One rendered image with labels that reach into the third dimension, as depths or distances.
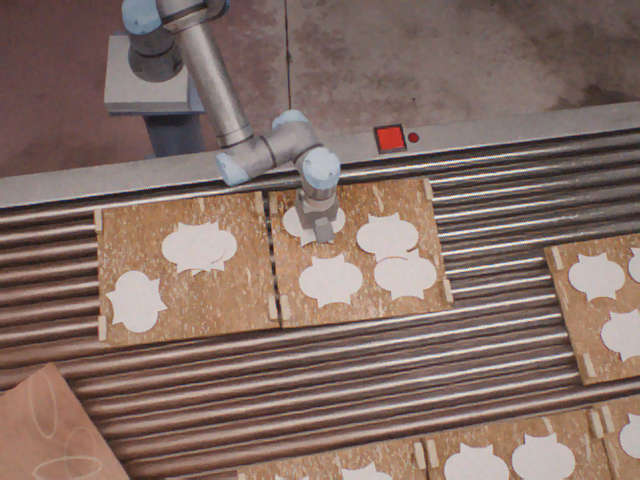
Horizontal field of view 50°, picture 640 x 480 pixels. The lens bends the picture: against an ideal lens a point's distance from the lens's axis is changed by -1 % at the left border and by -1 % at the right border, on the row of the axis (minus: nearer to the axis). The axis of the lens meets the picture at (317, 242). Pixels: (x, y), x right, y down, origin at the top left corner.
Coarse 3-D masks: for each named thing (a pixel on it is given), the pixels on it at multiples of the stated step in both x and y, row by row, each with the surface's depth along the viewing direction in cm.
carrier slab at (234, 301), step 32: (128, 224) 170; (160, 224) 170; (192, 224) 171; (224, 224) 171; (256, 224) 172; (128, 256) 167; (160, 256) 167; (256, 256) 169; (160, 288) 165; (192, 288) 165; (224, 288) 166; (256, 288) 166; (160, 320) 162; (192, 320) 162; (224, 320) 163; (256, 320) 163
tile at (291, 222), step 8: (288, 216) 171; (296, 216) 171; (344, 216) 172; (288, 224) 170; (296, 224) 170; (336, 224) 171; (344, 224) 171; (288, 232) 170; (296, 232) 169; (304, 232) 170; (312, 232) 170; (336, 232) 170; (304, 240) 169; (312, 240) 169
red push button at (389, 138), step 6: (378, 132) 184; (384, 132) 184; (390, 132) 184; (396, 132) 184; (384, 138) 183; (390, 138) 183; (396, 138) 184; (384, 144) 183; (390, 144) 183; (396, 144) 183; (402, 144) 183
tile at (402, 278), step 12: (384, 264) 169; (396, 264) 169; (408, 264) 169; (420, 264) 170; (432, 264) 170; (384, 276) 168; (396, 276) 168; (408, 276) 168; (420, 276) 169; (432, 276) 169; (384, 288) 167; (396, 288) 167; (408, 288) 167; (420, 288) 167
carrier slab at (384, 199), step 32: (288, 192) 175; (352, 192) 176; (384, 192) 177; (416, 192) 178; (352, 224) 173; (416, 224) 174; (288, 256) 169; (320, 256) 170; (352, 256) 170; (288, 288) 167; (320, 320) 164; (352, 320) 165
